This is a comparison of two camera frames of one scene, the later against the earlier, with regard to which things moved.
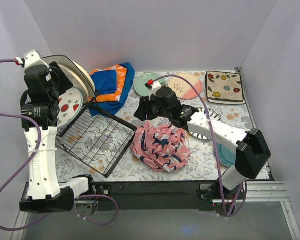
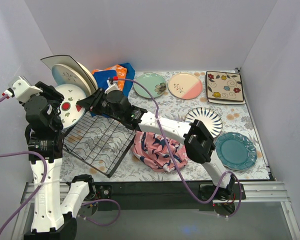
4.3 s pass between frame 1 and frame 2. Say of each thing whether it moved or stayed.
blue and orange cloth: stayed
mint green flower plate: stayed
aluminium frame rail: stayed
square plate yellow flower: stayed
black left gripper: moved
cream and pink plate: stayed
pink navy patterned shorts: stayed
